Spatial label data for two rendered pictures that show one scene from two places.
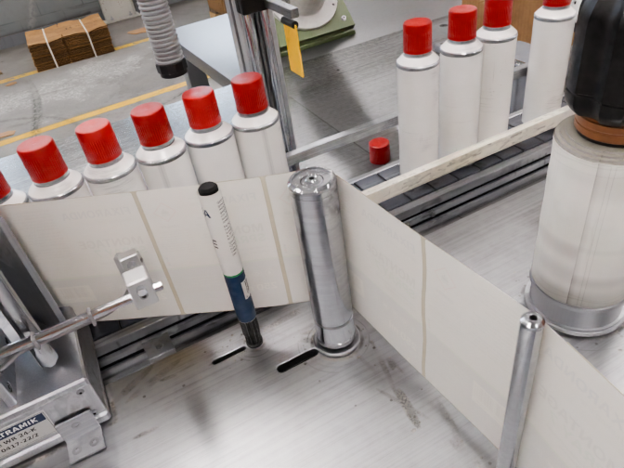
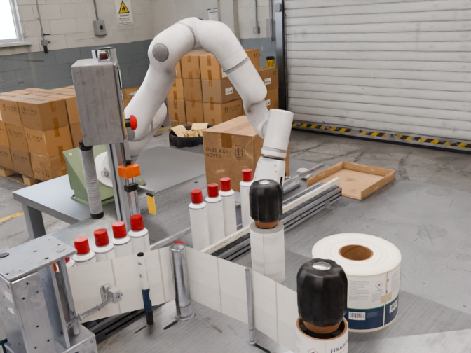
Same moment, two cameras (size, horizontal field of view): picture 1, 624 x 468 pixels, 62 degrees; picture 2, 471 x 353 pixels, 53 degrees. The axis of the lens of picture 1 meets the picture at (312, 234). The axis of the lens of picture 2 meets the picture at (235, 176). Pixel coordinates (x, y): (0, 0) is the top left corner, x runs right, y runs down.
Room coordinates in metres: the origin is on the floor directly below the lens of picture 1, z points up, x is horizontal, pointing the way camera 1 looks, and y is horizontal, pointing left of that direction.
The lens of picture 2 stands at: (-0.60, 0.26, 1.57)
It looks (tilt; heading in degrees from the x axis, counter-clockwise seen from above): 19 degrees down; 335
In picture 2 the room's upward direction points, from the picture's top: 4 degrees counter-clockwise
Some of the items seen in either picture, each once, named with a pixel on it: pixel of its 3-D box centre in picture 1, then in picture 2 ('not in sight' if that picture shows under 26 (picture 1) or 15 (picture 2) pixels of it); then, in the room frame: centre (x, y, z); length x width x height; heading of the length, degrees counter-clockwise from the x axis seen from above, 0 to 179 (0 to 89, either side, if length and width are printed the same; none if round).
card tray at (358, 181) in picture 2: not in sight; (351, 178); (0.94, -0.99, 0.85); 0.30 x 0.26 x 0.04; 112
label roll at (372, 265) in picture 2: not in sight; (355, 279); (0.17, -0.38, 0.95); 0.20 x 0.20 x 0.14
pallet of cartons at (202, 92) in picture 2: not in sight; (224, 99); (4.58, -2.02, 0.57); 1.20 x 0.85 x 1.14; 116
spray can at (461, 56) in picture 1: (459, 91); (214, 216); (0.63, -0.22, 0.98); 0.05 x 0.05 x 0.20
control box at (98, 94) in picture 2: not in sight; (101, 99); (0.61, 0.07, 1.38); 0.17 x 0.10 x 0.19; 167
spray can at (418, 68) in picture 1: (418, 104); (199, 223); (0.61, -0.16, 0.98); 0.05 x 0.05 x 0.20
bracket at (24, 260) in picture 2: not in sight; (31, 255); (0.32, 0.29, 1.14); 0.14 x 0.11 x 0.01; 112
